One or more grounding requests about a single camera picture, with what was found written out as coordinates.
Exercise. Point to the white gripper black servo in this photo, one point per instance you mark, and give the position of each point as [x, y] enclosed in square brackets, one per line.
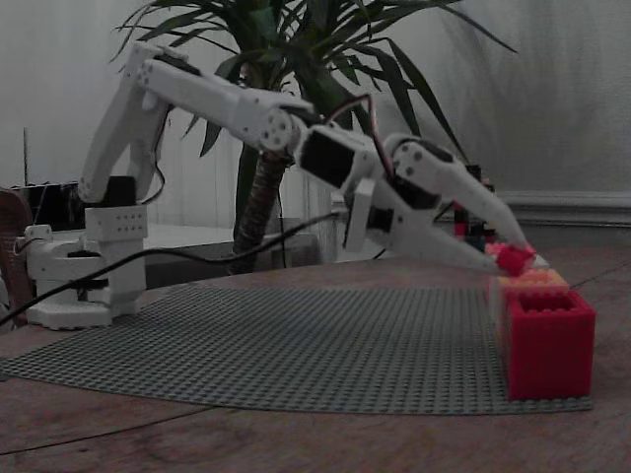
[398, 193]

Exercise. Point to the small red Lego brick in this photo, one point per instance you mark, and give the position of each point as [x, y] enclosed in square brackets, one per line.
[515, 260]

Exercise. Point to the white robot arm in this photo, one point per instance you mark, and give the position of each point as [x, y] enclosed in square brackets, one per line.
[207, 98]

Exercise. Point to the pink lego box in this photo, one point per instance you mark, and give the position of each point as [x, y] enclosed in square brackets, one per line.
[493, 249]

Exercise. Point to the white lego box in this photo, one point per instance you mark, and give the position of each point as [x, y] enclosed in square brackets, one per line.
[542, 261]

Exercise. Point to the orange lego box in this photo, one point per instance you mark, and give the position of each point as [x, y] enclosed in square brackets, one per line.
[542, 282]

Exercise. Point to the large red lego box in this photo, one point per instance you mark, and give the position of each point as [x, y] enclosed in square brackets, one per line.
[547, 355]

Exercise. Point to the grey Lego baseplate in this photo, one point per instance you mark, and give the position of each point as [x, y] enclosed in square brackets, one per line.
[246, 345]

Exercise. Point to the green yucca plant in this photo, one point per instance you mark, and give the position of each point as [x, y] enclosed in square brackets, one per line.
[259, 207]

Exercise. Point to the multicolour Lego tower with camera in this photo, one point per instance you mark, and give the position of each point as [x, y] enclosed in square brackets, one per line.
[461, 229]

